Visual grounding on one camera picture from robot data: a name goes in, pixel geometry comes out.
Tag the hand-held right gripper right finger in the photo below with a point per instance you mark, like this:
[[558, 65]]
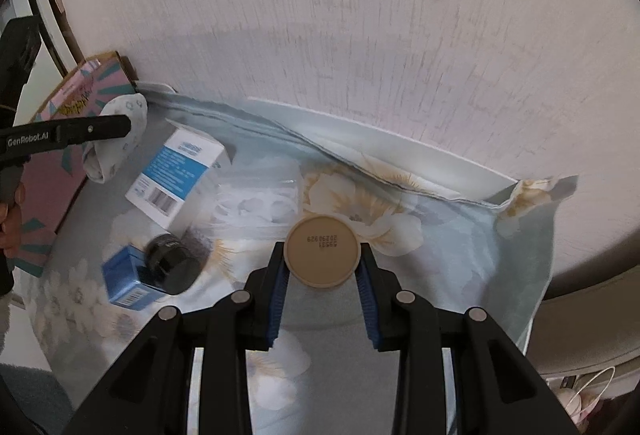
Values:
[[365, 302]]

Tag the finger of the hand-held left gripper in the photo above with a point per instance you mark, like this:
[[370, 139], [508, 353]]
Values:
[[95, 128]]

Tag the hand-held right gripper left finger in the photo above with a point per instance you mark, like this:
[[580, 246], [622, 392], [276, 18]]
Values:
[[276, 300]]

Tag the beige round jar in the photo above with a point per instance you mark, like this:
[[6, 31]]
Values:
[[322, 251]]

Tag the person's left hand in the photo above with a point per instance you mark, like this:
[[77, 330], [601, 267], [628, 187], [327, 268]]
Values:
[[11, 225]]

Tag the white patterned rolled sock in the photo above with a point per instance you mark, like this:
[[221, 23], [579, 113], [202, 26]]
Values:
[[117, 142]]

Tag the pink printed cardboard box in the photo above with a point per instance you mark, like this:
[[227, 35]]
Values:
[[47, 175]]

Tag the white and blue carton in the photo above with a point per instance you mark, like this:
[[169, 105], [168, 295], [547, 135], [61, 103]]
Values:
[[175, 175]]

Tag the floral light blue tablecloth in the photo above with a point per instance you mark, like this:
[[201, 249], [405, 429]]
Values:
[[450, 255]]

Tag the clear plastic blister tray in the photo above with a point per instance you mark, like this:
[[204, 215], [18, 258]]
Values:
[[255, 205]]

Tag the black round jar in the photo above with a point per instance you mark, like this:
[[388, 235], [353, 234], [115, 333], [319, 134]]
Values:
[[172, 262]]

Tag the small blue box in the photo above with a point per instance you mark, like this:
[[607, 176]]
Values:
[[126, 277]]

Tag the beige chair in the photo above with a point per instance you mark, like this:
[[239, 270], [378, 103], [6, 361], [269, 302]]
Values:
[[590, 330]]

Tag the grey rug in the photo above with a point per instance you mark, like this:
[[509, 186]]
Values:
[[30, 400]]

